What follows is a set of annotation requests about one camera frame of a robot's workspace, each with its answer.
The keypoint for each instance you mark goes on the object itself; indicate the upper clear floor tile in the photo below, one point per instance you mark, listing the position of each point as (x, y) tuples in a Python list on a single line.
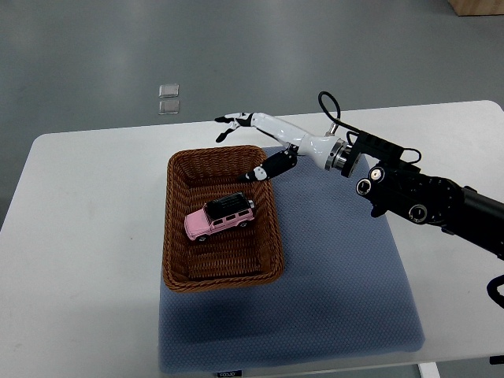
[(169, 90)]

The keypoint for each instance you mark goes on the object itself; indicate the clear floor tile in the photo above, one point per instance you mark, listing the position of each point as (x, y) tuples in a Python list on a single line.
[(170, 106), (169, 90)]

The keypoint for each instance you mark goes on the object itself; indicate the blue grey mat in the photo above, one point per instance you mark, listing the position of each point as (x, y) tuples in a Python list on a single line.
[(344, 292)]

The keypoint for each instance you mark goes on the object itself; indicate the brown wicker basket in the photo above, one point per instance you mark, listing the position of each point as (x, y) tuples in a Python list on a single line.
[(219, 233)]

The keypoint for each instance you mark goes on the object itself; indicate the pink toy car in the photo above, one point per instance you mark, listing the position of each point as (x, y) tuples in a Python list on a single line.
[(231, 211)]

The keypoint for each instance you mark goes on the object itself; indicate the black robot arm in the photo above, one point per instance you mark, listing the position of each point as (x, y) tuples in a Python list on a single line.
[(399, 187)]

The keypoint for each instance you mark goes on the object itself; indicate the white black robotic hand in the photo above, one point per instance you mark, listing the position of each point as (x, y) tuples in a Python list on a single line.
[(328, 152)]

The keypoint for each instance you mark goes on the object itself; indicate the lower clear floor tile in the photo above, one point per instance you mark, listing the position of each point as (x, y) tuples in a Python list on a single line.
[(170, 106)]

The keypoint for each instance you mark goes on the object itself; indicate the wooden box corner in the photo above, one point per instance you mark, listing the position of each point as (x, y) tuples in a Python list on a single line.
[(467, 8)]

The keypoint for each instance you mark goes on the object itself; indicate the white table leg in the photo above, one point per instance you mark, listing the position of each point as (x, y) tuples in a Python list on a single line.
[(428, 370)]

